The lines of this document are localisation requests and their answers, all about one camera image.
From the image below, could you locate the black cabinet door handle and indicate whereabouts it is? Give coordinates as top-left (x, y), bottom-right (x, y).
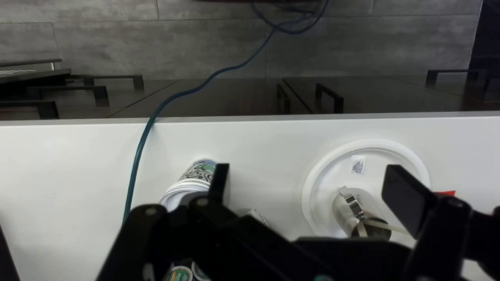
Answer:
top-left (0, 100), bottom-right (60, 120)
top-left (27, 85), bottom-right (110, 108)
top-left (425, 69), bottom-right (488, 87)
top-left (315, 82), bottom-right (345, 114)

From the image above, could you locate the stack of paper cups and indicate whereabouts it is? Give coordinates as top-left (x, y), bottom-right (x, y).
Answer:
top-left (158, 158), bottom-right (218, 212)

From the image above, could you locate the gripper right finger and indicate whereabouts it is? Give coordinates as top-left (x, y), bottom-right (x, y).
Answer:
top-left (382, 164), bottom-right (500, 281)

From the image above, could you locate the silver metal cup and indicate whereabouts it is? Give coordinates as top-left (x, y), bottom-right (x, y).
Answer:
top-left (332, 186), bottom-right (411, 240)

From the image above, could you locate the blue cable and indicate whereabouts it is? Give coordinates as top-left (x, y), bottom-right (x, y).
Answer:
top-left (122, 0), bottom-right (329, 228)

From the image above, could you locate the white round plate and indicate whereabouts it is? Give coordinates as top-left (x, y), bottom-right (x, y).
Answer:
top-left (301, 139), bottom-right (431, 239)

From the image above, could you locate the black cable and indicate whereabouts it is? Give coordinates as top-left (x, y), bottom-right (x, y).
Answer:
top-left (249, 0), bottom-right (329, 36)

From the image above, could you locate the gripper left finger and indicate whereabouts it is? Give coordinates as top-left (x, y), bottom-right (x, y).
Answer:
top-left (96, 164), bottom-right (313, 281)

